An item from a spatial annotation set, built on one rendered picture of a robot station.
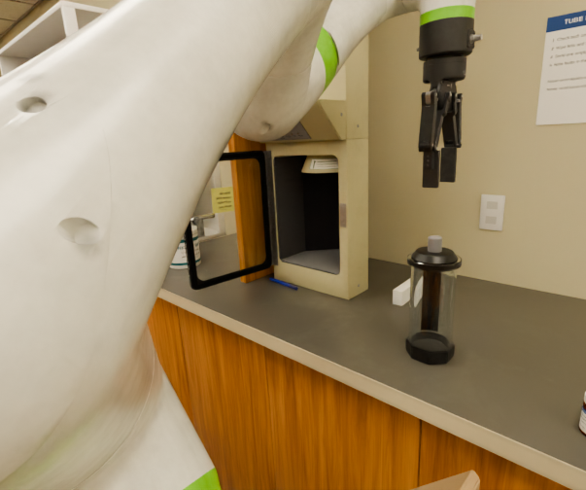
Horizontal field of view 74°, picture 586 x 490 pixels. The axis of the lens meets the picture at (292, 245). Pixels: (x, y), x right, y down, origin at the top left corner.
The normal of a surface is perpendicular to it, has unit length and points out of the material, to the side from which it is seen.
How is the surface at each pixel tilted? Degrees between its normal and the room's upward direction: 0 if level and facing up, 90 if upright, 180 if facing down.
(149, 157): 74
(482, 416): 0
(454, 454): 90
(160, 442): 47
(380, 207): 90
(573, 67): 90
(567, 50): 90
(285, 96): 129
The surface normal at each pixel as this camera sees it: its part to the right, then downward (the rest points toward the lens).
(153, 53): 0.47, -0.44
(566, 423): -0.05, -0.96
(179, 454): 0.74, -0.64
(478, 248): -0.68, 0.23
